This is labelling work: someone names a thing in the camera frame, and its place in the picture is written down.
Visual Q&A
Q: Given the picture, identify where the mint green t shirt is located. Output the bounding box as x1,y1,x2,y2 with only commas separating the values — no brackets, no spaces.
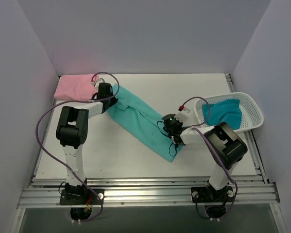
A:
107,84,182,162

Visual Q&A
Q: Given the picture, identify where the dark teal t shirt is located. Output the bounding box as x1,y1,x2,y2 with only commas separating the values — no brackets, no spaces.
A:
202,99,242,130

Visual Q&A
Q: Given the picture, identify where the white perforated plastic basket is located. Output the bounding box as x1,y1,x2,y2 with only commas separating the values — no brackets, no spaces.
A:
194,92,264,133

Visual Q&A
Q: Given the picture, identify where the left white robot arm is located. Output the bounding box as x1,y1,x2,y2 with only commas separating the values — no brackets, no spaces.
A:
56,83,118,203

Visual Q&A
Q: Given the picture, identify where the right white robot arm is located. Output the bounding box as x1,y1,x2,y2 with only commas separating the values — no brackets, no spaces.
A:
161,114,248,200

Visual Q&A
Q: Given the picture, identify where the folded pink t shirt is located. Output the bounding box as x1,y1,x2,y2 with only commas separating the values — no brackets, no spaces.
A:
53,74,97,101

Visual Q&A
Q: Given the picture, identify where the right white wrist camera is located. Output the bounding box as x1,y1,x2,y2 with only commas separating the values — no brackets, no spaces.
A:
175,105,191,125

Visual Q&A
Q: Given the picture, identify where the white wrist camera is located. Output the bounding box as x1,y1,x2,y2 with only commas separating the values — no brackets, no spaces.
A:
91,76,105,86
175,105,191,125

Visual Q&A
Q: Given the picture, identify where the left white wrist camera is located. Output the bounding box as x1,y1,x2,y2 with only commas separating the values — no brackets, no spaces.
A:
91,76,105,86

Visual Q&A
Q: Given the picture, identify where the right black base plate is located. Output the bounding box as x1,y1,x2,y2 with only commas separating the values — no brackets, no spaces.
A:
190,185,234,203

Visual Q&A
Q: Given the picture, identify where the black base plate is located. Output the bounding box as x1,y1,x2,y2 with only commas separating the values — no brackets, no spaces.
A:
59,186,105,205
190,185,234,203

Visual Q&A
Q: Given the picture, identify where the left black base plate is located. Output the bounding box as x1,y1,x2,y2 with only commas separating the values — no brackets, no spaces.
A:
59,186,105,205

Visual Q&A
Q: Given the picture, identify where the aluminium rail frame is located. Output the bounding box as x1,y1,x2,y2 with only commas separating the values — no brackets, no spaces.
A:
18,73,279,208

